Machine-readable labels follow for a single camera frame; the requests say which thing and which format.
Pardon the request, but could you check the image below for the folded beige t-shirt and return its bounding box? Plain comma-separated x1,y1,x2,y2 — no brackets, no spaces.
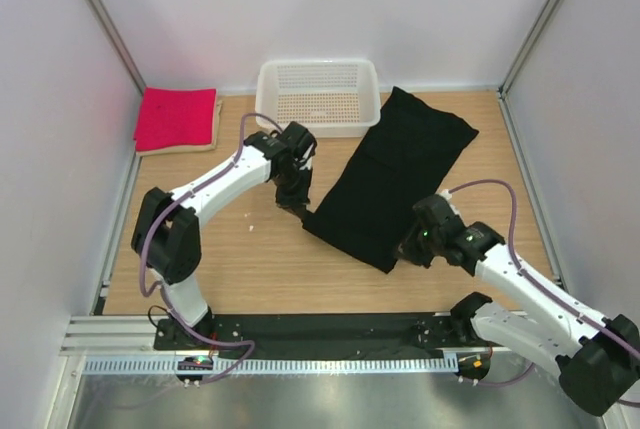
134,102,222,157

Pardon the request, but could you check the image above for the white perforated plastic basket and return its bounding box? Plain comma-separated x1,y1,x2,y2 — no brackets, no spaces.
255,59,381,138

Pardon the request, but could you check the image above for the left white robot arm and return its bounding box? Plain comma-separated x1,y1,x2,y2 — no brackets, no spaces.
131,122,317,337

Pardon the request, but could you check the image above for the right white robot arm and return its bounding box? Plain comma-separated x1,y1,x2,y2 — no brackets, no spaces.
398,192,639,416

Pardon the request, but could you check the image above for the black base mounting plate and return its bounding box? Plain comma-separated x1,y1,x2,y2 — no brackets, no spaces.
152,312,512,361

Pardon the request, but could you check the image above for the white slotted cable duct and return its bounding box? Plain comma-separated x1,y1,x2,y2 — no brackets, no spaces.
82,353,458,376

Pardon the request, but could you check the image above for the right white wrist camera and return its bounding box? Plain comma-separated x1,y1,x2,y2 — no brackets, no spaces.
438,189,460,215

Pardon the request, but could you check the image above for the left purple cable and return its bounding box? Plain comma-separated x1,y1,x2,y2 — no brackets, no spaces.
139,112,289,383

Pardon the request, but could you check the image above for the black t-shirt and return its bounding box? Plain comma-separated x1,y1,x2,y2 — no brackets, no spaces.
303,87,479,273

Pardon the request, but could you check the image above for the folded pink t-shirt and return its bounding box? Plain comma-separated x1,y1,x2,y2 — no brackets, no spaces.
133,87,218,155

